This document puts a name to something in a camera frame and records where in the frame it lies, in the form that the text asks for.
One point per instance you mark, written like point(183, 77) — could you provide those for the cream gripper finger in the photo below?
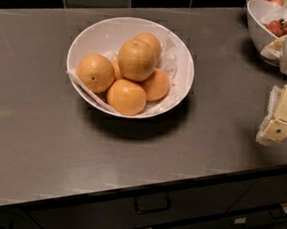
point(273, 51)
point(273, 128)

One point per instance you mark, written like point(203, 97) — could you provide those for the white bowl with strawberries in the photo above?
point(266, 22)

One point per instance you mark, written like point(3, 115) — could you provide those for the small hidden middle orange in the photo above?
point(118, 74)

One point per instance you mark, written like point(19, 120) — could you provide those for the large white bowl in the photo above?
point(100, 35)

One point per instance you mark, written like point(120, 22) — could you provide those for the dark right drawer front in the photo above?
point(266, 191)

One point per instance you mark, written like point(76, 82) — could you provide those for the dark upper drawer front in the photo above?
point(147, 210)

